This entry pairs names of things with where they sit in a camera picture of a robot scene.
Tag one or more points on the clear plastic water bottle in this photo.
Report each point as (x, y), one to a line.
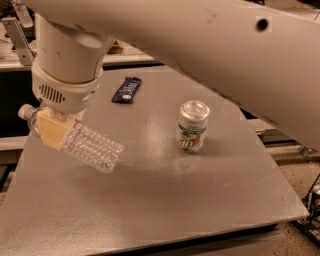
(83, 143)

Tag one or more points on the background water bottle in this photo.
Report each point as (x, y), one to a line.
(22, 13)

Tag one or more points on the dark blue snack wrapper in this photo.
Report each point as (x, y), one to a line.
(127, 91)

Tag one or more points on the black wire basket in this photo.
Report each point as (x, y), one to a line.
(310, 226)

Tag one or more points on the aluminium guard rail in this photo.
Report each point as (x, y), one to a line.
(106, 62)

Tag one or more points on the green white soda can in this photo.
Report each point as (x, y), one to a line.
(192, 125)

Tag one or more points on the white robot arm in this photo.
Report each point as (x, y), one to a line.
(264, 60)

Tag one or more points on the left metal rail bracket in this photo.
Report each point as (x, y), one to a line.
(15, 33)

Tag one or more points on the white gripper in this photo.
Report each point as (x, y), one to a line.
(68, 95)

